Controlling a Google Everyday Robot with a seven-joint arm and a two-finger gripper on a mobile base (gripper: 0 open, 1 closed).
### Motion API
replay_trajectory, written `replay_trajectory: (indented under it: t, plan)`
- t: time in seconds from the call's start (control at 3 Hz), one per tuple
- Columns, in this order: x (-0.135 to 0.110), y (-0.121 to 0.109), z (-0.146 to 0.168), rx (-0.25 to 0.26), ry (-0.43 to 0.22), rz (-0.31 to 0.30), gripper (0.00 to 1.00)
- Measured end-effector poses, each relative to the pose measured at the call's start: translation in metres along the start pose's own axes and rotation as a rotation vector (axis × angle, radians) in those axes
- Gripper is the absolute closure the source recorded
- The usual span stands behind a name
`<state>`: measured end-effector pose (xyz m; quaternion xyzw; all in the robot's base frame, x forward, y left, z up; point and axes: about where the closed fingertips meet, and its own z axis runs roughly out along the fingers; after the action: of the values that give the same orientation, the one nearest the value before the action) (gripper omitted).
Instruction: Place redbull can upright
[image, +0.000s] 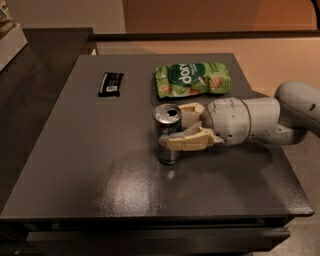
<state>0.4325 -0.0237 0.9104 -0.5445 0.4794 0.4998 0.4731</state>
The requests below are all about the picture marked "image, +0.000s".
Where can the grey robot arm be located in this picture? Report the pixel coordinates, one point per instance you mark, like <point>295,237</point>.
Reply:
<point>282,119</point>

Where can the blue silver redbull can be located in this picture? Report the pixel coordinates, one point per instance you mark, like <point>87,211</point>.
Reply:
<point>168,119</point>

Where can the black snack bar wrapper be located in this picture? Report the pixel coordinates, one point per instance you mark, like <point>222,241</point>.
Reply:
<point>110,85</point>

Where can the green snack bag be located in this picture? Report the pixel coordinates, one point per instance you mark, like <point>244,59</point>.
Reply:
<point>191,79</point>

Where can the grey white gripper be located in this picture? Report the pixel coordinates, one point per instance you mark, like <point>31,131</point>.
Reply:
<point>226,120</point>

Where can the white box at left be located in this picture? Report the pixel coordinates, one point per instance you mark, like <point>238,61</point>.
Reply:
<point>12,37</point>

